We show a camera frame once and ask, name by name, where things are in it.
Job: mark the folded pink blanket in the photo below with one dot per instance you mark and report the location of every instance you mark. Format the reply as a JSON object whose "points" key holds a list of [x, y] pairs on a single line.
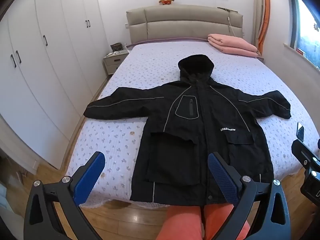
{"points": [[232, 45]]}

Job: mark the brown patterned bag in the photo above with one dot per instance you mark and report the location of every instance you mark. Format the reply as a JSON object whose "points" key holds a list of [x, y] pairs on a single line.
{"points": [[116, 46]]}

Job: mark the white wardrobe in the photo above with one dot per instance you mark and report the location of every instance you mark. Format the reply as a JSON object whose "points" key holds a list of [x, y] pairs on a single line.
{"points": [[45, 67]]}

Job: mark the beige orange curtain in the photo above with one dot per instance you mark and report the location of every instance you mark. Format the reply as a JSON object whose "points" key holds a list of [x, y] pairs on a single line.
{"points": [[263, 12]]}

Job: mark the bed with floral bedspread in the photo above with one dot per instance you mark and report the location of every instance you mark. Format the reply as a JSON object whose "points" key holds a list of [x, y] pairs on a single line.
{"points": [[150, 62]]}

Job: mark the brown plush toy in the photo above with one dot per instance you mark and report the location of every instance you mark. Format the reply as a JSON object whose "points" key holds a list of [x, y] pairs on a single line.
{"points": [[166, 0]]}

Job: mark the beige padded headboard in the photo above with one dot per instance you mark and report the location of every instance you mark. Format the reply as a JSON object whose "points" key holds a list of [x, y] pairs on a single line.
{"points": [[185, 22]]}

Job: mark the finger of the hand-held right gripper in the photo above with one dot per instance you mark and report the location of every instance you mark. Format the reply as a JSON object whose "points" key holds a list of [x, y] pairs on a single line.
{"points": [[303, 152]]}

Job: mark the person's orange pants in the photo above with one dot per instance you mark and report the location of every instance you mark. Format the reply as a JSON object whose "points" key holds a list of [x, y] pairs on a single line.
{"points": [[185, 222]]}

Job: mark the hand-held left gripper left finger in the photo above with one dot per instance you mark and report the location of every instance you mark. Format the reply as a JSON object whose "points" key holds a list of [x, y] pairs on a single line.
{"points": [[88, 177]]}

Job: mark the white nightstand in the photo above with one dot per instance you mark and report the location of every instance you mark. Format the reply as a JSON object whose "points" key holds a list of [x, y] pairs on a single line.
{"points": [[113, 63]]}

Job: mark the black smartphone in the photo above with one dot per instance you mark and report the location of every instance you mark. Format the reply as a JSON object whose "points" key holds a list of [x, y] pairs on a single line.
{"points": [[300, 130]]}

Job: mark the window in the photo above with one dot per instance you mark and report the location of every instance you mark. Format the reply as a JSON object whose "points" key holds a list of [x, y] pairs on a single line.
{"points": [[308, 30]]}

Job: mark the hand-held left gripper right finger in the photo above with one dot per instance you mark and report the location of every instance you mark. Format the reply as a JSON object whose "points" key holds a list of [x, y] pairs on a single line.
{"points": [[222, 177]]}

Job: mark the black hooded jacket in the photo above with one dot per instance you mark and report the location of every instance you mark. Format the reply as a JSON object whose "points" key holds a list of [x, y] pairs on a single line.
{"points": [[190, 140]]}

